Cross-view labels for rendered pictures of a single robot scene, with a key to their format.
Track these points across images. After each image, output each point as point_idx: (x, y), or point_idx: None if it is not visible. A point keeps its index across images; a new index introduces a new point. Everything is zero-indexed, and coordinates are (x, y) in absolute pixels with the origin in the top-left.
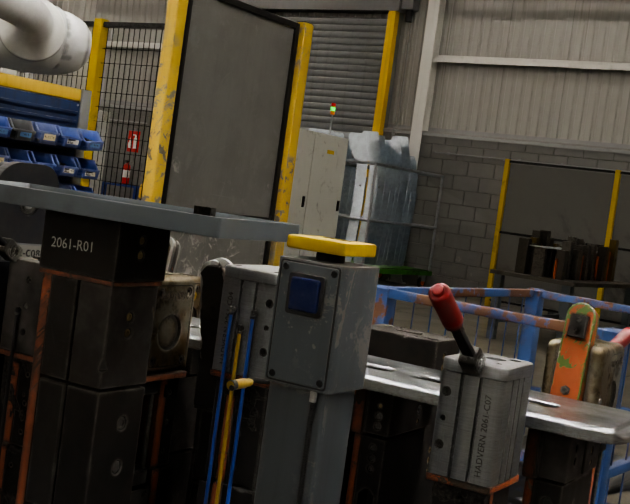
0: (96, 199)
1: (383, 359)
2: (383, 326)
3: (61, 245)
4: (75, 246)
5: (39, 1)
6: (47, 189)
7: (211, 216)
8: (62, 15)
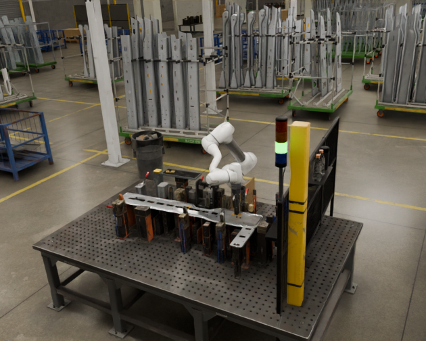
0: (180, 170)
1: (147, 205)
2: (146, 208)
3: None
4: None
5: (209, 166)
6: (192, 178)
7: (168, 168)
8: (210, 172)
